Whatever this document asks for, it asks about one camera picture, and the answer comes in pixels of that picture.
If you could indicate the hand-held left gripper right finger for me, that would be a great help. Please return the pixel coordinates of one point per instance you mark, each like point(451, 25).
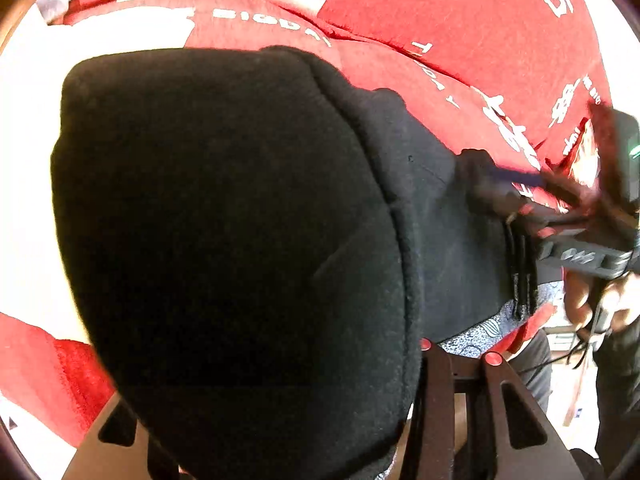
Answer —
point(500, 400)

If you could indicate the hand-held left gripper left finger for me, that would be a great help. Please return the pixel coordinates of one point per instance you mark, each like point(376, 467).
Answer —
point(117, 435)

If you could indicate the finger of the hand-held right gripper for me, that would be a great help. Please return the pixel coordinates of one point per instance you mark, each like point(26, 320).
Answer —
point(520, 176)
point(530, 212)

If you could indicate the person's right hand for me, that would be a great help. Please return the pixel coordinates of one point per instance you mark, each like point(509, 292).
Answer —
point(580, 305)

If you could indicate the black pants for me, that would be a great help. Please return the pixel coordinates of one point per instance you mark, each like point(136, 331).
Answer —
point(225, 235)

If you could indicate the blue grey patterned cloth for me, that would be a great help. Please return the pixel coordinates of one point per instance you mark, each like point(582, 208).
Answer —
point(477, 334)

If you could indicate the red white printed blanket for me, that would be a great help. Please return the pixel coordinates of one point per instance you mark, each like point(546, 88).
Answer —
point(450, 35)

